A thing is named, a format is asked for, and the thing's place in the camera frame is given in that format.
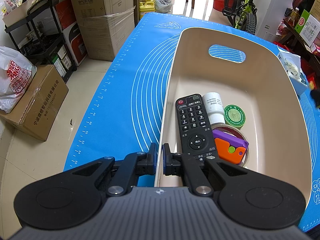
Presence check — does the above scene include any black remote control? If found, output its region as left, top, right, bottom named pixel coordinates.
left=175, top=94, right=218, bottom=162

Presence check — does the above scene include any white plastic bottle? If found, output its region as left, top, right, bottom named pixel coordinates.
left=202, top=92, right=225, bottom=125

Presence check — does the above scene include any green round tin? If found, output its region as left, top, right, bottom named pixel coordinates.
left=224, top=104, right=246, bottom=129

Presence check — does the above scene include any beige plastic storage bin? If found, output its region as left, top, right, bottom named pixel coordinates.
left=159, top=28, right=312, bottom=199

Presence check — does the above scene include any brown cardboard box on floor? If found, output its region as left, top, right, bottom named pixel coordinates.
left=1, top=65, right=69, bottom=141

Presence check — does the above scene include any large wrapped cardboard box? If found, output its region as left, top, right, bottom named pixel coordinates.
left=77, top=8, right=135, bottom=61

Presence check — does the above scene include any white plastic shopping bag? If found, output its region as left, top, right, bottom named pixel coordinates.
left=0, top=46, right=37, bottom=113

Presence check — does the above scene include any tissue pack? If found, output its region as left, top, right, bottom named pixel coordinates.
left=277, top=47, right=309, bottom=96

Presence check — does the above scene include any yellow oil jug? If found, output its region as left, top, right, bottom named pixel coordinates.
left=139, top=0, right=156, bottom=20

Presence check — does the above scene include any grey plastic bag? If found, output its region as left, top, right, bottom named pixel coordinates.
left=155, top=0, right=172, bottom=14

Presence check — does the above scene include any black metal shelf rack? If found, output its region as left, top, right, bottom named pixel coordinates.
left=4, top=0, right=77, bottom=82

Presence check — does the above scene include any green black bicycle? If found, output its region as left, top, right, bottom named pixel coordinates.
left=222, top=0, right=257, bottom=35

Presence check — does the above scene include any red white appliance box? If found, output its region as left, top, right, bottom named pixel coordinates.
left=55, top=0, right=87, bottom=67

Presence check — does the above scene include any white refrigerator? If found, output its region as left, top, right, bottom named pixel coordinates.
left=254, top=0, right=293, bottom=42

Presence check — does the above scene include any green white carton box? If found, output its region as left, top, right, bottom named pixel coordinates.
left=295, top=10, right=319, bottom=47

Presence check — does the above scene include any box atop shelf rack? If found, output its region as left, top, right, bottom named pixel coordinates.
left=3, top=0, right=39, bottom=27

